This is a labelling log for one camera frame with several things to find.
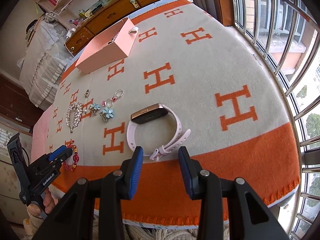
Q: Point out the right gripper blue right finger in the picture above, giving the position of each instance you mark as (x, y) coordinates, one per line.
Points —
(190, 169)

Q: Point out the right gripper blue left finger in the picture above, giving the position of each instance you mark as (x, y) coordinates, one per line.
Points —
(131, 169)

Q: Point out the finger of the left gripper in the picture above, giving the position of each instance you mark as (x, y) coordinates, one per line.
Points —
(58, 161)

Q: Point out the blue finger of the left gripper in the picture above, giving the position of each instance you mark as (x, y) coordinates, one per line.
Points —
(56, 153)

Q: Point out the blue flower earring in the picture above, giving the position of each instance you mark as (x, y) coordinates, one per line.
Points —
(94, 108)
(106, 114)

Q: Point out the pink strap smartwatch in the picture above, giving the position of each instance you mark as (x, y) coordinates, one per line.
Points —
(157, 128)

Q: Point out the silver ring keychain red beads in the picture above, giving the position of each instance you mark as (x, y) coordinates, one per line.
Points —
(110, 102)

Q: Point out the pink jewelry tray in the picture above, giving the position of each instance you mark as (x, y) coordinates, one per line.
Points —
(113, 44)

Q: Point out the left human hand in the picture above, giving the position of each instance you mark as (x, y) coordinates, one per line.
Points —
(48, 202)

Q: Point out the pink bedsheet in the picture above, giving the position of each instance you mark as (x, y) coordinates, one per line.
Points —
(40, 133)

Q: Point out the brown wooden door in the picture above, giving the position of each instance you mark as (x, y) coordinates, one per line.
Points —
(16, 106)

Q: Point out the orange H pattern blanket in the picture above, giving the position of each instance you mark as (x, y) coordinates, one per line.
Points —
(187, 60)

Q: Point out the white lace covered furniture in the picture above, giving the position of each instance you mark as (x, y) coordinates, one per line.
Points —
(44, 63)

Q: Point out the window with metal bars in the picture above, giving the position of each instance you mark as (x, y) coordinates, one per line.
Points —
(286, 36)

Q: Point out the wooden desk with drawers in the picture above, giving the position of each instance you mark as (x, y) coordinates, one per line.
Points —
(103, 18)

